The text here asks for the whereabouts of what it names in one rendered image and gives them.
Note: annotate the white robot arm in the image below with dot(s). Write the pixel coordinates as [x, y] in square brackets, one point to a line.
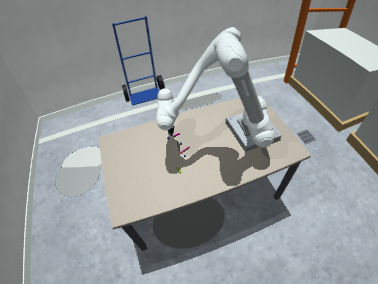
[232, 58]

